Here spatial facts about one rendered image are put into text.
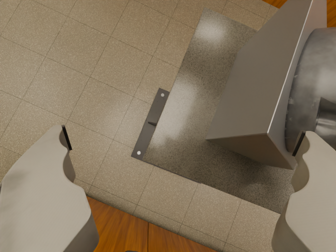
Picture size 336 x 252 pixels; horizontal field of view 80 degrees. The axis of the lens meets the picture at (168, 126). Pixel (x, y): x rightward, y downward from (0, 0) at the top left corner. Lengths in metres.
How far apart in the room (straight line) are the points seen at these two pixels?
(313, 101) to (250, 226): 1.36
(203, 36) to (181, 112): 0.15
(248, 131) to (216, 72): 0.20
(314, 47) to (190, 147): 0.23
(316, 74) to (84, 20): 1.48
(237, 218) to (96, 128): 1.07
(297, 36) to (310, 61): 0.03
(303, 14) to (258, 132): 0.12
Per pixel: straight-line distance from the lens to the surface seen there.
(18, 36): 1.69
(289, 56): 0.23
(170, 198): 1.35
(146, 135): 1.29
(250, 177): 0.41
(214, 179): 0.39
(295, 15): 0.28
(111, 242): 0.93
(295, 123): 0.24
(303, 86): 0.24
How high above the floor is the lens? 1.30
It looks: 82 degrees down
